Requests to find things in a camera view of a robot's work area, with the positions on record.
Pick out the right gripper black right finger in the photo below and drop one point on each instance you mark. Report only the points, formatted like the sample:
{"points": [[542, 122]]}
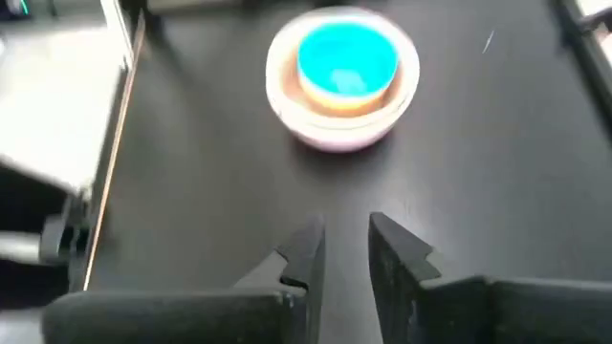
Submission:
{"points": [[478, 313]]}

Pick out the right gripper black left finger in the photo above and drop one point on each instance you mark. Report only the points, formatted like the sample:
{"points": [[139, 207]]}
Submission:
{"points": [[191, 317]]}

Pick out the large pink bowl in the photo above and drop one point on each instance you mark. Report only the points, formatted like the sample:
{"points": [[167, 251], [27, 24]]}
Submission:
{"points": [[334, 136]]}

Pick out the blue bowl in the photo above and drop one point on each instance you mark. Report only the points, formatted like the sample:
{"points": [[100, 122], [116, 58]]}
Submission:
{"points": [[346, 62]]}

